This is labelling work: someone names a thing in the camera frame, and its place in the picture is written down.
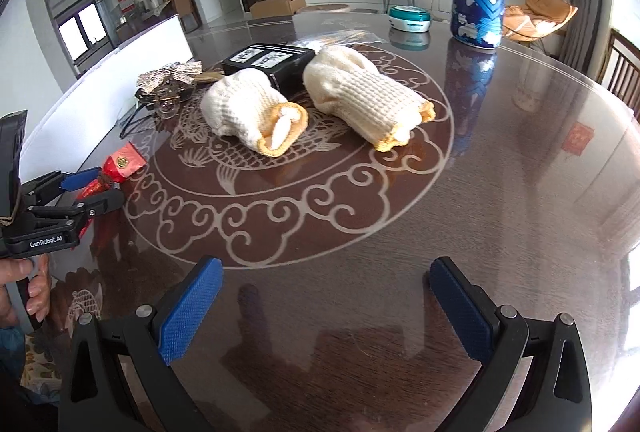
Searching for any long cream knitted glove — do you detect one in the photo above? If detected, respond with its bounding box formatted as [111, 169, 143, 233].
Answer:
[302, 45, 436, 154]

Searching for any slatted wooden chair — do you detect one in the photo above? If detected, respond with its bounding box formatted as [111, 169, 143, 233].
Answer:
[597, 27, 640, 120]

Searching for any floral patterned clothing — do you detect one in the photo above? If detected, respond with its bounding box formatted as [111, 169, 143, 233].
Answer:
[0, 326, 71, 413]

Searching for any clear plastic bag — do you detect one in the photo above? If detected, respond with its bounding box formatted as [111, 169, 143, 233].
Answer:
[290, 30, 383, 50]

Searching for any orange lounge chair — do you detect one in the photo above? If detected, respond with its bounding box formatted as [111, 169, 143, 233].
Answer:
[502, 0, 578, 53]

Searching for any black cardboard box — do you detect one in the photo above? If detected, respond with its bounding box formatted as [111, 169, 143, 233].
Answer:
[221, 43, 316, 90]

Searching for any window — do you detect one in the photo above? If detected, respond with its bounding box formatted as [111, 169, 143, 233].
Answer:
[57, 2, 108, 63]

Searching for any red foil packet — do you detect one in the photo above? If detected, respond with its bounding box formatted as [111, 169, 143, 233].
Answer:
[74, 141, 146, 238]

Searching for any brown cardboard box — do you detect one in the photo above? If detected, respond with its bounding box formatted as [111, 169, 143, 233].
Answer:
[249, 0, 307, 19]

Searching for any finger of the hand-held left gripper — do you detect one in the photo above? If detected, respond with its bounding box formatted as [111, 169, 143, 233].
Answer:
[20, 166, 103, 208]
[27, 189, 126, 233]

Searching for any black wire frame object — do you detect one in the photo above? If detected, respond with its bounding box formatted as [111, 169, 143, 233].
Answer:
[120, 81, 197, 135]

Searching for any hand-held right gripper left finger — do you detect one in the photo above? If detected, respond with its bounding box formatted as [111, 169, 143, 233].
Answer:
[57, 255, 224, 432]

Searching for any short cream knitted glove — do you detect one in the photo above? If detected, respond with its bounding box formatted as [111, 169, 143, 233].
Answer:
[200, 68, 309, 158]

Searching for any teal and white round device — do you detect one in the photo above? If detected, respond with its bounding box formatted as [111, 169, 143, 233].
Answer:
[388, 5, 433, 32]

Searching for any white storage container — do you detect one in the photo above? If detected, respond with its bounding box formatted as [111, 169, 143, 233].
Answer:
[20, 15, 193, 163]

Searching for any person's left hand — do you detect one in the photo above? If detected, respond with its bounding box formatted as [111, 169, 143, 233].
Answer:
[0, 255, 51, 330]

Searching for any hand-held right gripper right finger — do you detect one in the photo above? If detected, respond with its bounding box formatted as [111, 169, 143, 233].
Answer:
[428, 256, 593, 432]

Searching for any brown wooden chair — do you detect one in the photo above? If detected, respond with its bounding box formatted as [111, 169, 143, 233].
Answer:
[170, 0, 203, 33]

